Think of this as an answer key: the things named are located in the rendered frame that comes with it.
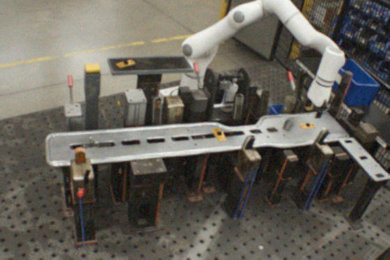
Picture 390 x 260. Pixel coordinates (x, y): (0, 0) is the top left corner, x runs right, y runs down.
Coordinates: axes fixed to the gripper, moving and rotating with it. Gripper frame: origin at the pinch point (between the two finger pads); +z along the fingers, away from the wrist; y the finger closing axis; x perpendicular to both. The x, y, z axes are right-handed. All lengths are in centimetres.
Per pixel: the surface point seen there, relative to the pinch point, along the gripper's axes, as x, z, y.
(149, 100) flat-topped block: -69, 11, -30
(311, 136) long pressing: -2.8, 8.8, 8.3
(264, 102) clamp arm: -18.0, 3.9, -14.2
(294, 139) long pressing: -13.1, 8.8, 8.7
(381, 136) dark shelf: 34.0, 5.5, 17.2
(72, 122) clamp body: -106, 7, -12
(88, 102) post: -98, 10, -30
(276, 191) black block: -21.1, 29.6, 18.9
